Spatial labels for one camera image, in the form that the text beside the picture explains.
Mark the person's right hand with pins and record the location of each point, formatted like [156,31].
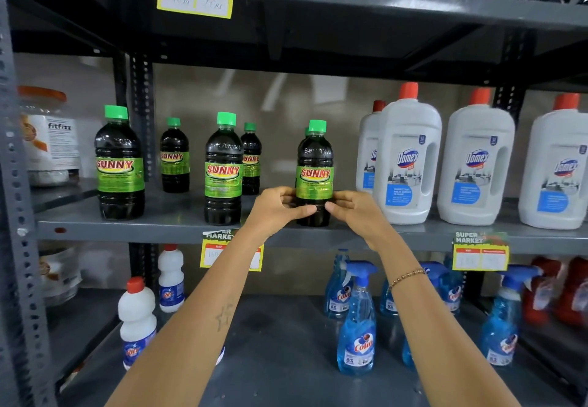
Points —
[363,218]

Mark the person's left hand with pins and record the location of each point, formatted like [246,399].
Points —
[271,216]

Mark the person's right thumb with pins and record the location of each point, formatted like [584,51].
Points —
[337,214]

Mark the person's left thumb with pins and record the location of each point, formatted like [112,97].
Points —
[298,212]

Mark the dark liquid bottle green cap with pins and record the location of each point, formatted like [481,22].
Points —
[119,168]
[314,158]
[251,163]
[174,158]
[223,177]

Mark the person's right forearm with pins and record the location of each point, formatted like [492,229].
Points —
[436,328]

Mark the person's left forearm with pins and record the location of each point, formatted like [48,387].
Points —
[197,319]

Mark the large white cleaner bottle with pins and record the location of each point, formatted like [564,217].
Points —
[475,168]
[406,163]
[366,158]
[556,172]

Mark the row of blue spray bottles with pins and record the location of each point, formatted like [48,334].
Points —
[357,328]

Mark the grey metal shelf rack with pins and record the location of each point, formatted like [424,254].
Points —
[321,11]

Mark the red plastic bottle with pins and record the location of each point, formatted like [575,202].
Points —
[542,292]
[574,292]

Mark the clear plastic jar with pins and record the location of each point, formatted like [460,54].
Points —
[59,273]

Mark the clear jar with orange lid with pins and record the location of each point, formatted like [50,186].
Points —
[48,140]

